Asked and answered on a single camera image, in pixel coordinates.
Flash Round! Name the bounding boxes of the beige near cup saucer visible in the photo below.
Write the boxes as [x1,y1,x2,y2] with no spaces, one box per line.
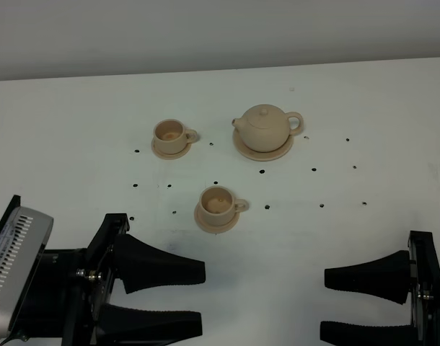
[194,205,239,234]

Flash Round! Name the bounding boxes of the beige cup saucer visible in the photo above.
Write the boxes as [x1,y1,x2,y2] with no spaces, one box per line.
[151,139,192,160]
[194,205,239,234]

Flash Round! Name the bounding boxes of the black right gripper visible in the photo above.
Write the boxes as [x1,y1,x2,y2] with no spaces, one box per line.
[320,231,440,346]

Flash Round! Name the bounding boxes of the beige near teacup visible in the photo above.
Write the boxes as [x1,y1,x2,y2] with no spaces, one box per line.
[198,185,250,226]

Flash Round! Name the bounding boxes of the beige teapot saucer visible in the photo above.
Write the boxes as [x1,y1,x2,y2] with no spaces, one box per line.
[232,130,294,161]

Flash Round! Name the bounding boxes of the beige ceramic teapot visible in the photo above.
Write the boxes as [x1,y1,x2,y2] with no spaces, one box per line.
[232,104,304,153]

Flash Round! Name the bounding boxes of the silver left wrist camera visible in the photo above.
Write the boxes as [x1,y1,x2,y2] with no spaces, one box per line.
[0,195,53,339]

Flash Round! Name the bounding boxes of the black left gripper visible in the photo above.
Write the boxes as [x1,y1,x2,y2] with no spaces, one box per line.
[10,213,206,345]

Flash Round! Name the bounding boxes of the beige far teacup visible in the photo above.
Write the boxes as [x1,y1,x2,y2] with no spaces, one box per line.
[154,119,198,155]

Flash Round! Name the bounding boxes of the beige far cup saucer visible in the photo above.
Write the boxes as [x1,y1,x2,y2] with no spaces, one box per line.
[151,139,192,160]

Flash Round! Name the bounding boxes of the beige teacup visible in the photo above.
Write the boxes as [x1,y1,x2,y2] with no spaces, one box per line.
[154,119,198,155]
[198,185,250,226]

